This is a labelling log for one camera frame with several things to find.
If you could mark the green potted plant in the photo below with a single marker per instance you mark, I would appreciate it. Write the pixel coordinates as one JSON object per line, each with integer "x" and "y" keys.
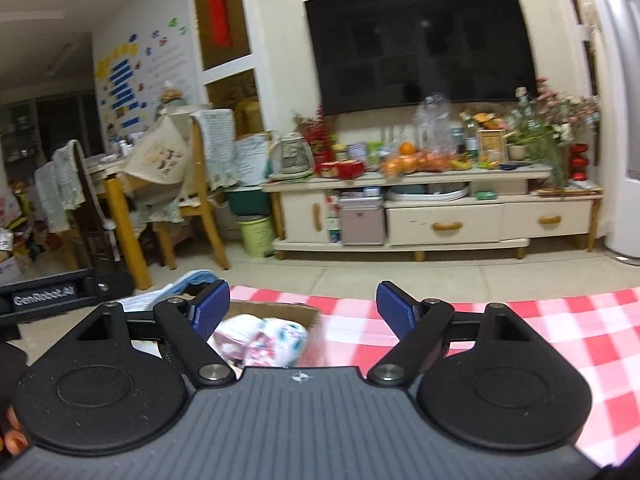
{"x": 540, "y": 150}

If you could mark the green bottle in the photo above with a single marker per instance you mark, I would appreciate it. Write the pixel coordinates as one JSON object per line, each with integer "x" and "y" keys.
{"x": 471, "y": 142}

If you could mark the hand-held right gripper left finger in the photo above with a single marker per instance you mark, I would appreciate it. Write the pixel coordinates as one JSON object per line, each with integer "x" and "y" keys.
{"x": 210, "y": 307}

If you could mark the yellow bananas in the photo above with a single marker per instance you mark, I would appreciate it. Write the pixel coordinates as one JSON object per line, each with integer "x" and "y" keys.
{"x": 461, "y": 164}

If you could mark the clear plastic bag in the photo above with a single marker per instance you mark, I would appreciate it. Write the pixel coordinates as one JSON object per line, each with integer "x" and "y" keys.
{"x": 432, "y": 120}

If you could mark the teal basin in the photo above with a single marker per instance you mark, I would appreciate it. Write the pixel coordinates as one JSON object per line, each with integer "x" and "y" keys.
{"x": 250, "y": 202}

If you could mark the blue white carton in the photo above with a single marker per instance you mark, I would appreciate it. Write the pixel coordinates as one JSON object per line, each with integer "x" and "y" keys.
{"x": 333, "y": 220}

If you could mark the dark glass cabinet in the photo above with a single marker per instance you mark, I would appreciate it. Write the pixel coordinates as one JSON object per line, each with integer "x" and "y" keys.
{"x": 60, "y": 120}

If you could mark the grey pink storage box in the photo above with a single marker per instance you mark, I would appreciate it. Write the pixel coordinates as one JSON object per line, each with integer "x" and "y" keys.
{"x": 362, "y": 222}

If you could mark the red berry branches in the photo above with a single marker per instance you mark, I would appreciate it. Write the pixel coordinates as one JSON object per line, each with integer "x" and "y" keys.
{"x": 317, "y": 130}

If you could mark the cream tote bag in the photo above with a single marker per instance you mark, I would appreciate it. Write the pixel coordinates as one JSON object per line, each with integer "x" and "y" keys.
{"x": 155, "y": 155}

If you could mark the wooden picture frame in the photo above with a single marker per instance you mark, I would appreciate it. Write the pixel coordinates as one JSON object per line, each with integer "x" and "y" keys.
{"x": 491, "y": 147}

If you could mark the yellow lid jar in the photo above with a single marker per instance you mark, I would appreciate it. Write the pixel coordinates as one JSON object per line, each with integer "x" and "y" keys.
{"x": 339, "y": 153}

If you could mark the stack of papers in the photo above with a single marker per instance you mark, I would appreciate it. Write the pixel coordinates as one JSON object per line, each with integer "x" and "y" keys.
{"x": 565, "y": 189}

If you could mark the brown food bag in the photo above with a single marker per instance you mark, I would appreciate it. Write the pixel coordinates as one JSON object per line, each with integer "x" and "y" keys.
{"x": 174, "y": 95}

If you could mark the bag of oranges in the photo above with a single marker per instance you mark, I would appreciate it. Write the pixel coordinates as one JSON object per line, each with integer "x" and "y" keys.
{"x": 405, "y": 162}

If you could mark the glass kettle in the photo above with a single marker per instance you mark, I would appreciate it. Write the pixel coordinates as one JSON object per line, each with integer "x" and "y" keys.
{"x": 292, "y": 155}

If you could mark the white standing air conditioner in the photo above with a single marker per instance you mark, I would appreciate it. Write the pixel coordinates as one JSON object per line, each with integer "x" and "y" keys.
{"x": 625, "y": 110}

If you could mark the small green tin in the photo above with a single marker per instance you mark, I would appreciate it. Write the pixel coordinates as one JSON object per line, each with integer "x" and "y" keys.
{"x": 483, "y": 195}

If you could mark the red checkered tablecloth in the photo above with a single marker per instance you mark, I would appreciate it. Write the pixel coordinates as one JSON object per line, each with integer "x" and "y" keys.
{"x": 550, "y": 330}

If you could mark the large red knot ornament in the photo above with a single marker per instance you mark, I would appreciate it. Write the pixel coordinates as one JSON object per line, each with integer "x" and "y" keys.
{"x": 217, "y": 10}

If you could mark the artificial flower bouquet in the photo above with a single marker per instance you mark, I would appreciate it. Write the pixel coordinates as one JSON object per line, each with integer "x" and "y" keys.
{"x": 555, "y": 105}

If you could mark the green box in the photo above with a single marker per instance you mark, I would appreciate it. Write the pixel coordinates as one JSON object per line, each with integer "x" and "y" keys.
{"x": 376, "y": 154}

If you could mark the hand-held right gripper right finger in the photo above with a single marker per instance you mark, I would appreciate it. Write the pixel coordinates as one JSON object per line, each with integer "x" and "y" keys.
{"x": 397, "y": 307}

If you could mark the red vase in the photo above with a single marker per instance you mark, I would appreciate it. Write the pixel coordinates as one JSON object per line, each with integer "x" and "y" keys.
{"x": 579, "y": 160}

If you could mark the cardboard box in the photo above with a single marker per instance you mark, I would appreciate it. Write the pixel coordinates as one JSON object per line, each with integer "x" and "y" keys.
{"x": 280, "y": 309}

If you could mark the yellow wooden dining table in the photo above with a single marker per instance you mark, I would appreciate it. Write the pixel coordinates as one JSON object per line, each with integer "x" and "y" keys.
{"x": 127, "y": 240}

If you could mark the white pink printed pack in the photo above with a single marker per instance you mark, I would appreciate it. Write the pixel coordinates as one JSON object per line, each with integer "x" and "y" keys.
{"x": 260, "y": 340}

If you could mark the black television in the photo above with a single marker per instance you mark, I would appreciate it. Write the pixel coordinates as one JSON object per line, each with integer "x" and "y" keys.
{"x": 420, "y": 45}

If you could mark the colourful wall sticker display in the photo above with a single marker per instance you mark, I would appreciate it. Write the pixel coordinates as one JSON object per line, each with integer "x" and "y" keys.
{"x": 122, "y": 85}

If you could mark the person's left hand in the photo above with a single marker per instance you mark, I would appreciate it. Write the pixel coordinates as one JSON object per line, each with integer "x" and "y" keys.
{"x": 12, "y": 442}

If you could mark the cream television cabinet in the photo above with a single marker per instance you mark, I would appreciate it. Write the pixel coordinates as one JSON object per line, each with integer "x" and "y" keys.
{"x": 440, "y": 227}

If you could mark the red box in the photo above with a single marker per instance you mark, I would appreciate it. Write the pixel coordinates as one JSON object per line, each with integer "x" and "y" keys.
{"x": 340, "y": 169}

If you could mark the dark wooden chair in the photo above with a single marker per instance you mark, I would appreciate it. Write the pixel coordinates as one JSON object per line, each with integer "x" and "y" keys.
{"x": 95, "y": 230}

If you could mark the knitted chair cover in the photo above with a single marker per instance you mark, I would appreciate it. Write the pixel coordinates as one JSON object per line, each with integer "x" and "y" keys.
{"x": 217, "y": 145}
{"x": 67, "y": 180}
{"x": 50, "y": 200}

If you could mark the green bin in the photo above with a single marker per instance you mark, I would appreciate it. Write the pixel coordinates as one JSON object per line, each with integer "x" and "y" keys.
{"x": 256, "y": 237}

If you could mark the white round tray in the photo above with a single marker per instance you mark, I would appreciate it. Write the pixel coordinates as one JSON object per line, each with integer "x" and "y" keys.
{"x": 425, "y": 194}

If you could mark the blue cloth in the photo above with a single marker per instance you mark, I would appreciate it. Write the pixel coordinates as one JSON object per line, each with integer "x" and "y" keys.
{"x": 197, "y": 277}

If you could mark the white blue printed pack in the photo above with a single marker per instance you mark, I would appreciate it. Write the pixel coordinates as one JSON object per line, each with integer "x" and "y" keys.
{"x": 145, "y": 301}

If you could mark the white printed sack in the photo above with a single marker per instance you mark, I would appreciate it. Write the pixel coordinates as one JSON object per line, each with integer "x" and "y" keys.
{"x": 252, "y": 157}

